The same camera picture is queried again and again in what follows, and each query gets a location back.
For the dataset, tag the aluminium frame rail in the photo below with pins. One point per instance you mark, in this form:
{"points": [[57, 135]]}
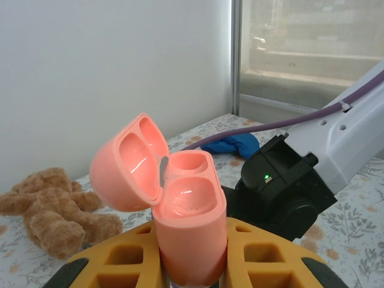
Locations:
{"points": [[270, 101]]}

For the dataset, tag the aluminium frame post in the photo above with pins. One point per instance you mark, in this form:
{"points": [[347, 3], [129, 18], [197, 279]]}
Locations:
{"points": [[236, 60]]}

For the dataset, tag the floral patterned tablecloth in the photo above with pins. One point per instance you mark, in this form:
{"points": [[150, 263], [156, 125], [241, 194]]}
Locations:
{"points": [[354, 228]]}

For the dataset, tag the blue cloth pouch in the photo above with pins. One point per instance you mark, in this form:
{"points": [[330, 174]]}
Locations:
{"points": [[237, 144]]}

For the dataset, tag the pink earbud charging case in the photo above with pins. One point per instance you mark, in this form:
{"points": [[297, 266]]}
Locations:
{"points": [[192, 240]]}

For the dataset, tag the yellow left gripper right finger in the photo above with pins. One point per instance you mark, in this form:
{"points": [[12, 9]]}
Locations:
{"points": [[270, 238]]}

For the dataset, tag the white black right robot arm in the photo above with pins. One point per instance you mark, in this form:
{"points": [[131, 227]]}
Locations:
{"points": [[345, 144]]}

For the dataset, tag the brown teddy bear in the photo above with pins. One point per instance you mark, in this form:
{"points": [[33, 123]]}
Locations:
{"points": [[54, 210]]}

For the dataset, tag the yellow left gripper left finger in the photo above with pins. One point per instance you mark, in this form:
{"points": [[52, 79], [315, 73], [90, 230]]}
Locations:
{"points": [[126, 238]]}

